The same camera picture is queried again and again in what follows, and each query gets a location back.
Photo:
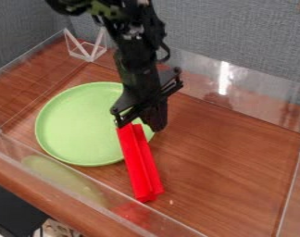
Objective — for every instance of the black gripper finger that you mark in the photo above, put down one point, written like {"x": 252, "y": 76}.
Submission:
{"x": 161, "y": 116}
{"x": 149, "y": 117}

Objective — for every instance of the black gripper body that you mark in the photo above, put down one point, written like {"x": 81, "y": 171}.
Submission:
{"x": 145, "y": 89}

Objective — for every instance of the green round plate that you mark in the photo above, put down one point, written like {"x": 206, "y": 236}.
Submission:
{"x": 74, "y": 126}

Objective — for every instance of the red cross-shaped bar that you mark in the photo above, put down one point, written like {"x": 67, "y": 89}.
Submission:
{"x": 140, "y": 163}

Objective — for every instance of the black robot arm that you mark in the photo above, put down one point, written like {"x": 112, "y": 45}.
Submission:
{"x": 137, "y": 31}

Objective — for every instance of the clear acrylic corner bracket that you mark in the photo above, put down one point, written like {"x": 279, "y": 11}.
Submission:
{"x": 85, "y": 50}

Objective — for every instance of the clear acrylic enclosure wall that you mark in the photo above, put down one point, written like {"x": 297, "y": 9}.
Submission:
{"x": 228, "y": 154}

